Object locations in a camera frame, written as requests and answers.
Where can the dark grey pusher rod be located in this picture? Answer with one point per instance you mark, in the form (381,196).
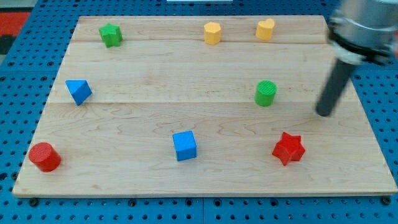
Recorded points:
(335,84)

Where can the red star block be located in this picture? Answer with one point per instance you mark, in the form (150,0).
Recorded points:
(289,148)

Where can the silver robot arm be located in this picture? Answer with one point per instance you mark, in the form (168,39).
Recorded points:
(359,31)

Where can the green star block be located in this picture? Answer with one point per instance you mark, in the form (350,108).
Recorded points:
(111,35)

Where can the green cylinder block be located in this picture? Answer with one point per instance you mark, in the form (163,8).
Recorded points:
(265,93)

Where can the yellow heart block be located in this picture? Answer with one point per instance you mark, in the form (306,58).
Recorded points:
(264,30)

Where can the yellow hexagon block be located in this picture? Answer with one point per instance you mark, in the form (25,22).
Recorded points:
(212,33)

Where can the wooden board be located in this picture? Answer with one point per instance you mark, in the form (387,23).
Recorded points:
(164,79)

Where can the blue cube block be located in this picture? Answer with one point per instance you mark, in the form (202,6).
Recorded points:
(185,145)

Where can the blue triangle block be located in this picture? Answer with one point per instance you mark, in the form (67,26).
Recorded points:
(79,90)

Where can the red cylinder block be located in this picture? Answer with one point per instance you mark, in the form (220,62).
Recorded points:
(44,157)

